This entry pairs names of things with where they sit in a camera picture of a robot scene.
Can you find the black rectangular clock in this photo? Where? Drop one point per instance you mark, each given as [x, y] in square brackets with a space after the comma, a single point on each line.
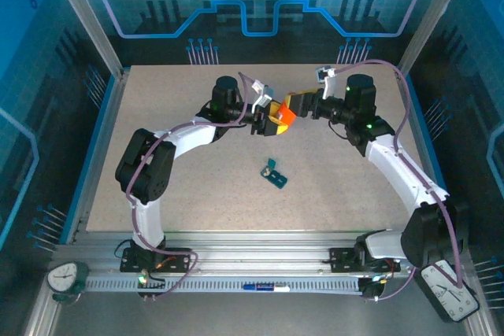
[449, 296]

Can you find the orange pill bottle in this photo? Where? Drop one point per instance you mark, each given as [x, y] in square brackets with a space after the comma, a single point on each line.
[285, 116]

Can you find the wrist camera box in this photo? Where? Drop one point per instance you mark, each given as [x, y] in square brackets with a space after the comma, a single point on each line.
[328, 80]
[260, 94]

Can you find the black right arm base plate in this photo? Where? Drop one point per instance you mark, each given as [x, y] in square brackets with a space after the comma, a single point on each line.
[340, 261]

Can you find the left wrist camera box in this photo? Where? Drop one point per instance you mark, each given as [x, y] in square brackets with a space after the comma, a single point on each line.
[260, 94]

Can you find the aluminium frame post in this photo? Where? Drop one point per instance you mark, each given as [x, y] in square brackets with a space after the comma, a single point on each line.
[95, 29]
[424, 29]

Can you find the blue white marker pen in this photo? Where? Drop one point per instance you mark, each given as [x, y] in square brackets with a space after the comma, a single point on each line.
[265, 287]

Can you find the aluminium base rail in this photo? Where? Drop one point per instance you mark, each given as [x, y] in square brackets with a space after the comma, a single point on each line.
[256, 245]

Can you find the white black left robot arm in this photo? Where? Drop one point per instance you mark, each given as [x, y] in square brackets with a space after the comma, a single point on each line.
[189, 137]

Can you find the teal pill organizer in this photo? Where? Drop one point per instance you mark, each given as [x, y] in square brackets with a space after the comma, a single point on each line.
[277, 179]

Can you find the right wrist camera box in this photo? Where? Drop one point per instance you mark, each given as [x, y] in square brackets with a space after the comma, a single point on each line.
[328, 80]

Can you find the round green clock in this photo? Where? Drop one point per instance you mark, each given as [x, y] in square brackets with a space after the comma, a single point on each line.
[63, 276]

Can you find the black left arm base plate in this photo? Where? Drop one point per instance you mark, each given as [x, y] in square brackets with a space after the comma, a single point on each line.
[179, 259]

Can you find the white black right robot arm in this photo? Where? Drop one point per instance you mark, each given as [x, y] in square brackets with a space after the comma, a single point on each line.
[397, 167]

